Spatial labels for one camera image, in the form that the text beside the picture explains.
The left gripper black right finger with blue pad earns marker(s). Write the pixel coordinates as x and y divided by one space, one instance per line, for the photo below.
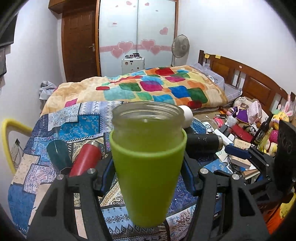
240 218

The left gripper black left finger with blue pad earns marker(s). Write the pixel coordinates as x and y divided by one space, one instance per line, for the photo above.
55 217

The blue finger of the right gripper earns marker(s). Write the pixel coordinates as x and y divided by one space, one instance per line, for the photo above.
237 152

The green sleeved glass cup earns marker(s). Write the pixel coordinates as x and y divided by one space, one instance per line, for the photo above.
147 145

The white insulated cup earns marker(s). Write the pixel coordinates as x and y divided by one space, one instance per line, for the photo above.
188 116

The dark green hexagonal cup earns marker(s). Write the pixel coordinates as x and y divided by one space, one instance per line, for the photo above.
59 156

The stack of books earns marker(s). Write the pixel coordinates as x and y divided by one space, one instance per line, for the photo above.
247 169

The black insulated bottle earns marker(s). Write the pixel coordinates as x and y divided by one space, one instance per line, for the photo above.
200 145

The dark glass wine bottle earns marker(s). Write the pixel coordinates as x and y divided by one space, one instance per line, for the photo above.
262 131

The purple dressed plush doll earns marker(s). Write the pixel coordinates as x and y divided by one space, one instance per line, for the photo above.
239 108

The yellow rabbit plush toy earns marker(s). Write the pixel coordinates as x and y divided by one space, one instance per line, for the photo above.
282 114

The grey pillow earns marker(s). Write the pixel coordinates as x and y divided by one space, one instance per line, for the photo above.
230 91

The wooden headboard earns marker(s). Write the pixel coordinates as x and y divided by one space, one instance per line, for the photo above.
252 82

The red metal bottle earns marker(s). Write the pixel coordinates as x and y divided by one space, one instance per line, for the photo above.
89 155

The colourful squares blanket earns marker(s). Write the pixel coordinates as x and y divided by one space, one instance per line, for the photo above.
179 85

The patchwork blue bed sheet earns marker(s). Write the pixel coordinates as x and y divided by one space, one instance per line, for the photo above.
76 125

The standing electric fan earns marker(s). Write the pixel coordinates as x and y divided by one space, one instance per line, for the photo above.
180 50

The grey clothes pile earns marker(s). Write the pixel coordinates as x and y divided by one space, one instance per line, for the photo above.
46 89

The white appliance box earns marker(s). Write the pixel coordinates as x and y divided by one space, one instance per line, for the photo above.
132 63

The frosted sliding wardrobe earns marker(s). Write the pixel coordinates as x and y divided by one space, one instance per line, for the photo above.
127 27

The brown wooden door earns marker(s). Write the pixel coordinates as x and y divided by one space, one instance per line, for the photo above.
78 45

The yellow padded rail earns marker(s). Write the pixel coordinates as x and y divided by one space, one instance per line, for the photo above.
9 128

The black wall panel box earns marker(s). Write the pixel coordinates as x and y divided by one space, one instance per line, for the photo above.
2 62

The wall mounted black television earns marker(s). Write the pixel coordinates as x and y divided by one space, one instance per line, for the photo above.
8 36

